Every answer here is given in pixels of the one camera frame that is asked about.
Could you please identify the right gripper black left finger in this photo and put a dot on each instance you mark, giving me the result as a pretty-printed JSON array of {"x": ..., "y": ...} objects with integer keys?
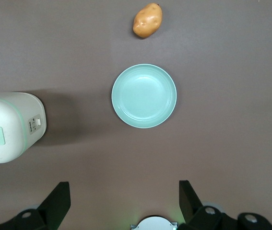
[{"x": 51, "y": 208}]

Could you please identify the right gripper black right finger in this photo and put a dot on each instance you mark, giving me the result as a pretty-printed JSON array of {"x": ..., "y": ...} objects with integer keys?
[{"x": 191, "y": 210}]

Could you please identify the brown table cloth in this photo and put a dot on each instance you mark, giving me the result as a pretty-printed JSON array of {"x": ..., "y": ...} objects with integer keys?
[{"x": 222, "y": 95}]

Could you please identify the pale green round plate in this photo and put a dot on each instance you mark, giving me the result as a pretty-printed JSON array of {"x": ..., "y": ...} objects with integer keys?
[{"x": 144, "y": 95}]

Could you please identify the brown potato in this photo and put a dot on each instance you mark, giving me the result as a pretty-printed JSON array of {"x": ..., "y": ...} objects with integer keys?
[{"x": 147, "y": 20}]

